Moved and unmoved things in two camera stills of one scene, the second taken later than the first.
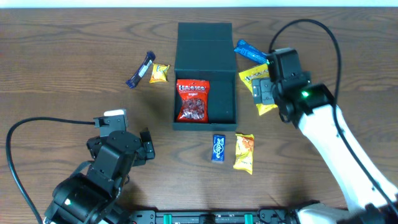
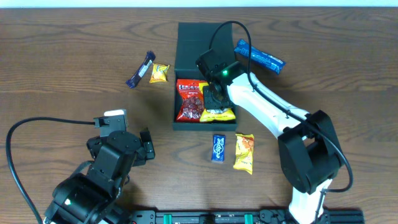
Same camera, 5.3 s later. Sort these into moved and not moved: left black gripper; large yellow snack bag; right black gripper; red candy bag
Moved: large yellow snack bag; right black gripper
Not moved: red candy bag; left black gripper
